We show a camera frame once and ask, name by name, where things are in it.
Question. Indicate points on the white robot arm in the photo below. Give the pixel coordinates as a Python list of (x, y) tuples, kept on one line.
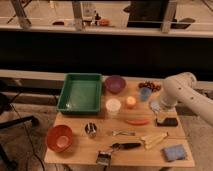
[(179, 88)]

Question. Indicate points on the purple bowl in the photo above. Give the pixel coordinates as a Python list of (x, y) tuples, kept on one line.
[(115, 84)]

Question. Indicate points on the red bowl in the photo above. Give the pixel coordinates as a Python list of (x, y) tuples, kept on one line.
[(59, 138)]

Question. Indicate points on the blue folded towel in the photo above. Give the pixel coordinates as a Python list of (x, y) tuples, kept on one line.
[(175, 152)]

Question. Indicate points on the white plastic cup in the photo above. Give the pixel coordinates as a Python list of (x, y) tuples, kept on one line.
[(113, 106)]

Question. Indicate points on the green plastic tray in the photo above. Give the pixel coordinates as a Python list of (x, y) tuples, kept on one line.
[(81, 94)]

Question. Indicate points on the orange cup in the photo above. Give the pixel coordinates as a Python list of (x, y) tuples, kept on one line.
[(130, 102)]

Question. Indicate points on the blue cup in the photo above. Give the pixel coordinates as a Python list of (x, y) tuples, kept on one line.
[(145, 93)]

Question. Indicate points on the orange carrot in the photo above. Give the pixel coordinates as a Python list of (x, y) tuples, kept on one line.
[(138, 122)]

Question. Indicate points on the small metal cup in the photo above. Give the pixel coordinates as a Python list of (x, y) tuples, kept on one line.
[(91, 130)]

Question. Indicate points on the red grapes bunch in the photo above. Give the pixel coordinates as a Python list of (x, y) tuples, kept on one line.
[(151, 85)]

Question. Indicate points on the metal fork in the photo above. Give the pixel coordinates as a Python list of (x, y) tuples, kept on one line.
[(115, 133)]

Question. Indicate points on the yellow banana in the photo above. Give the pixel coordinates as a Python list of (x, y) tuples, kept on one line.
[(153, 139)]

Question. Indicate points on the black rectangular block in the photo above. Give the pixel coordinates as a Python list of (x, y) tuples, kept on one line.
[(167, 122)]

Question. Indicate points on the black office chair base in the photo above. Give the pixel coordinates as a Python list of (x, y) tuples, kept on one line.
[(5, 102)]

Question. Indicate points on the black handled brush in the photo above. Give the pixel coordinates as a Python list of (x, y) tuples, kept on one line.
[(104, 157)]

